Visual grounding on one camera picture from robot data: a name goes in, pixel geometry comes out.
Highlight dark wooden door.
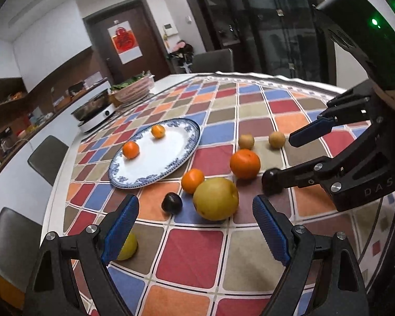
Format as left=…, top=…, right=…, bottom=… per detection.
left=84, top=0, right=172, bottom=84

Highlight white poster with red print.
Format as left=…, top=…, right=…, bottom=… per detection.
left=107, top=21, right=142, bottom=65

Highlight grey dining chair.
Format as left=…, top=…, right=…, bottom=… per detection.
left=27, top=135, right=70, bottom=186
left=0, top=207, right=43, bottom=292
left=191, top=49, right=234, bottom=73

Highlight steel pot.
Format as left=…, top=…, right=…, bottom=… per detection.
left=71, top=91, right=111, bottom=121

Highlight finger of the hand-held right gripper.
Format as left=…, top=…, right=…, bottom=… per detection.
left=282, top=156, right=349, bottom=201
left=289, top=86, right=372, bottom=147

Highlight dark plum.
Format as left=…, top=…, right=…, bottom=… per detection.
left=161, top=192, right=184, bottom=213
left=261, top=168, right=284, bottom=195

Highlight yellow-green pear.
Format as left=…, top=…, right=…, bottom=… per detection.
left=117, top=232, right=139, bottom=261

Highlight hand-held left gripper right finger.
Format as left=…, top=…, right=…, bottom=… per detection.
left=252, top=195, right=371, bottom=316

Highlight dark glass cabinet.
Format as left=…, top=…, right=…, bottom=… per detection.
left=176, top=0, right=336, bottom=83

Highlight pink plastic basket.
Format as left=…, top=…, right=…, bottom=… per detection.
left=109, top=75, right=153, bottom=104

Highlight large orange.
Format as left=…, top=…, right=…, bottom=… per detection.
left=230, top=149, right=261, bottom=180

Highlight small brown pear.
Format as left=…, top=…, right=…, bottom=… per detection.
left=238, top=133, right=255, bottom=150
left=268, top=131, right=286, bottom=149

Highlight blue and white porcelain plate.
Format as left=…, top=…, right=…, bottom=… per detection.
left=108, top=118, right=201, bottom=190

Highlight green leafy vegetables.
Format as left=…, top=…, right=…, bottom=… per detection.
left=110, top=71, right=152, bottom=92

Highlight colourful checked tablecloth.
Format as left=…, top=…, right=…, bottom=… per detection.
left=39, top=72, right=395, bottom=316

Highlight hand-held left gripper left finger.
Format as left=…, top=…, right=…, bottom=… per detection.
left=23, top=194, right=140, bottom=316

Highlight wooden shelf unit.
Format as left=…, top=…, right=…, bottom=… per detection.
left=0, top=77, right=32, bottom=172

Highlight white sideboard cabinet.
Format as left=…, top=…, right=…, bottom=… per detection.
left=0, top=77, right=109, bottom=205

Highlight large yellow pear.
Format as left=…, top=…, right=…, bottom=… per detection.
left=193, top=177, right=239, bottom=222

